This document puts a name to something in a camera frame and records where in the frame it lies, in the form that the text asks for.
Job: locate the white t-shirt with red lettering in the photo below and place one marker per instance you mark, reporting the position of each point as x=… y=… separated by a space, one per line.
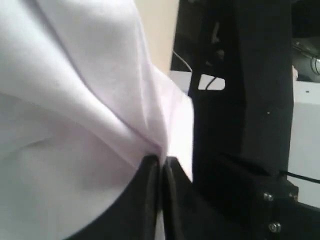
x=81 y=106

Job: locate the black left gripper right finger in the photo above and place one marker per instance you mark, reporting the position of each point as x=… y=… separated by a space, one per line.
x=186 y=215

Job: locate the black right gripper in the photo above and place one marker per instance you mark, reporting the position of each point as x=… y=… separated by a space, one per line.
x=241 y=85

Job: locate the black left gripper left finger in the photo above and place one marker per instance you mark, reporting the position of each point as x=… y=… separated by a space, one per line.
x=133 y=215

